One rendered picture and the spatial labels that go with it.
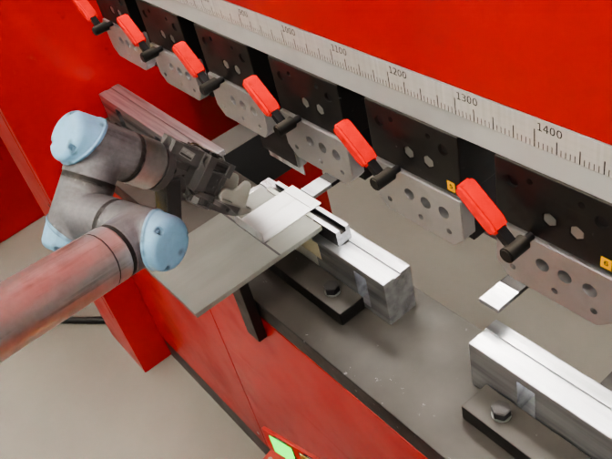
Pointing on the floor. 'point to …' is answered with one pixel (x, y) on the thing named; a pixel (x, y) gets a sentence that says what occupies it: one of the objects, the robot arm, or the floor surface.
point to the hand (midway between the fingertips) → (242, 211)
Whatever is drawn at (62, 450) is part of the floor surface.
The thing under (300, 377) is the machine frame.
